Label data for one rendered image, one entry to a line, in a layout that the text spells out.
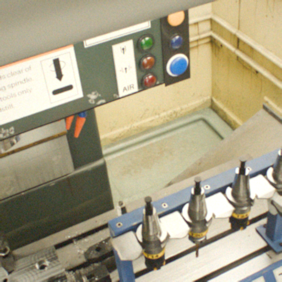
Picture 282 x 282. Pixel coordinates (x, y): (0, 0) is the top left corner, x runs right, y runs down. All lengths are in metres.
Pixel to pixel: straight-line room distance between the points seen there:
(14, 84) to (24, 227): 1.17
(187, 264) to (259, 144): 0.66
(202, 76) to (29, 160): 0.98
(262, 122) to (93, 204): 0.71
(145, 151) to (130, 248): 1.18
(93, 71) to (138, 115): 1.49
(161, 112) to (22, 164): 0.84
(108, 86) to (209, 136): 1.55
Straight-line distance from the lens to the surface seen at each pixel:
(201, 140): 2.22
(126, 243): 1.04
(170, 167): 2.09
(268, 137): 1.87
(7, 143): 0.88
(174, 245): 1.42
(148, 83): 0.74
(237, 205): 1.09
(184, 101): 2.26
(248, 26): 1.90
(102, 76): 0.70
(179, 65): 0.74
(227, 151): 1.89
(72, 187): 1.74
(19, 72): 0.66
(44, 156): 1.59
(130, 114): 2.15
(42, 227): 1.82
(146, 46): 0.70
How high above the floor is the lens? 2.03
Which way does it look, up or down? 41 degrees down
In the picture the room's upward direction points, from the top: 6 degrees counter-clockwise
